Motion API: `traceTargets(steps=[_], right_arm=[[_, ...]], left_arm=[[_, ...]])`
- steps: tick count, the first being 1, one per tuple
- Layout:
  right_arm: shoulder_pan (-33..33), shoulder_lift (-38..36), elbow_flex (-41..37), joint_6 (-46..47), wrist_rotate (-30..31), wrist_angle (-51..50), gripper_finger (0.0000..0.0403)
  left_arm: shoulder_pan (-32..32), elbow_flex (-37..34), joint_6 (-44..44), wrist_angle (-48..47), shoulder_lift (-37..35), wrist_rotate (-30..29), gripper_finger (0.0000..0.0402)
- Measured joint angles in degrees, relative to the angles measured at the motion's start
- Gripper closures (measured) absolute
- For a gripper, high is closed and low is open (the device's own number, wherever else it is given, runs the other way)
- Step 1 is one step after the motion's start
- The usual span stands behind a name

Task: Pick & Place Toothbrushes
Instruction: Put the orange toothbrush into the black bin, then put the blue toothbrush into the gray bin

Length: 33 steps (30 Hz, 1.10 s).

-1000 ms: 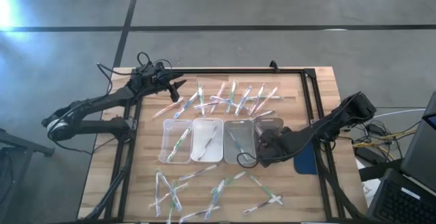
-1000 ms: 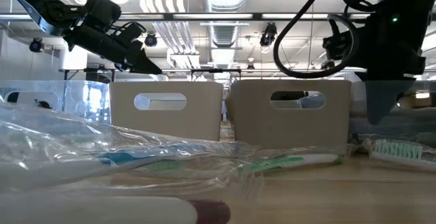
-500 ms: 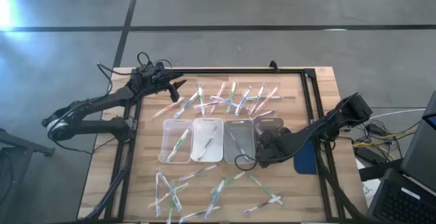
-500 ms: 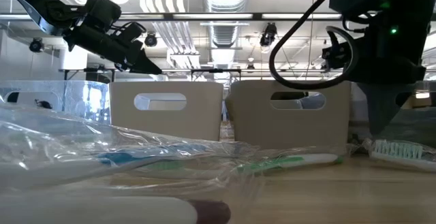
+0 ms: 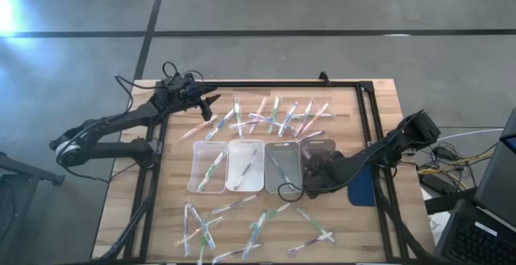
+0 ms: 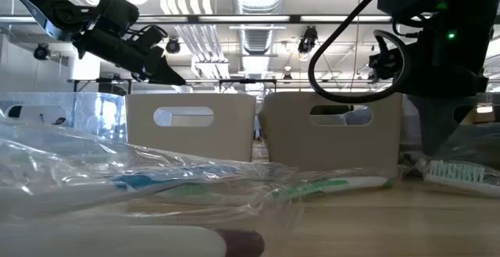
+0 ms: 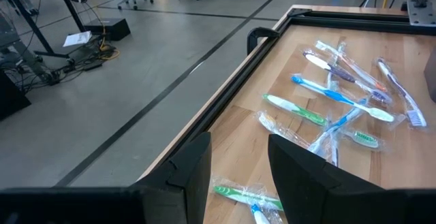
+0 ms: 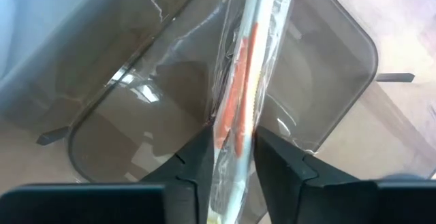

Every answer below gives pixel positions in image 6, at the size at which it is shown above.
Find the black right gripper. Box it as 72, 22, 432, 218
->
400, 49, 489, 155

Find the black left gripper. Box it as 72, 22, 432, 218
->
73, 28, 187, 86

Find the dark translucent plastic bin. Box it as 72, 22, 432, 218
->
401, 92, 500, 168

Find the white plastic bin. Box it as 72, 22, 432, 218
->
124, 92, 258, 162

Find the clear plastic bin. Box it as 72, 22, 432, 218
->
0, 91, 128, 143

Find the blue white wrapped toothbrush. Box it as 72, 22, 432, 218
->
0, 162, 251, 221

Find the grey plastic bin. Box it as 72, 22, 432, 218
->
258, 91, 404, 172

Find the purple white wrapped toothbrush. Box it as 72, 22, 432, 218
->
0, 225, 266, 257

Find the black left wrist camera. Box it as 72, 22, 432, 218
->
132, 24, 170, 51

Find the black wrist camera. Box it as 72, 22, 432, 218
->
132, 24, 170, 51
369, 48, 405, 81

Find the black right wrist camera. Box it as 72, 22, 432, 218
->
369, 48, 405, 81

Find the black background frame bar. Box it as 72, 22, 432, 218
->
66, 77, 391, 85

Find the black ceiling light rail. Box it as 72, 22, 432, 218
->
0, 13, 394, 25

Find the thin hanging cable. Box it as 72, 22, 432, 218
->
353, 0, 361, 91

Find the silver ribbed ventilation duct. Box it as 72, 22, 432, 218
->
233, 0, 287, 57

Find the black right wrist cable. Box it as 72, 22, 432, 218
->
307, 0, 412, 105

